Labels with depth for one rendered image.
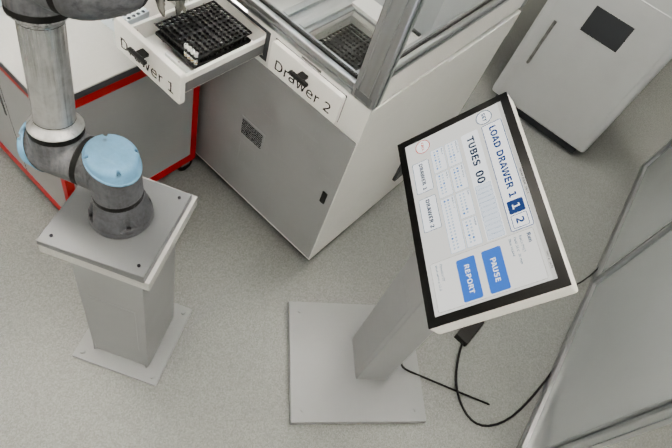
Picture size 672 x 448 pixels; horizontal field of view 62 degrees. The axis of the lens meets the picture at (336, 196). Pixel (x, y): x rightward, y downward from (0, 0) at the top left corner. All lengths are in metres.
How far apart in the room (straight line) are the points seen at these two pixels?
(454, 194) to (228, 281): 1.18
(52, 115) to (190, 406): 1.16
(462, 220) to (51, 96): 0.91
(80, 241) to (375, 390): 1.21
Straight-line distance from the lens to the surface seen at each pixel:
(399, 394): 2.20
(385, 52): 1.48
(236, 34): 1.83
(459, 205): 1.32
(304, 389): 2.11
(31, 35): 1.20
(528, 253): 1.21
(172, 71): 1.61
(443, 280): 1.27
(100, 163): 1.29
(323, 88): 1.66
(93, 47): 1.92
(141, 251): 1.42
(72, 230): 1.47
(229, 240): 2.35
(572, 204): 3.17
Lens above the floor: 2.02
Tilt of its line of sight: 52 degrees down
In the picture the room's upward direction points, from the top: 23 degrees clockwise
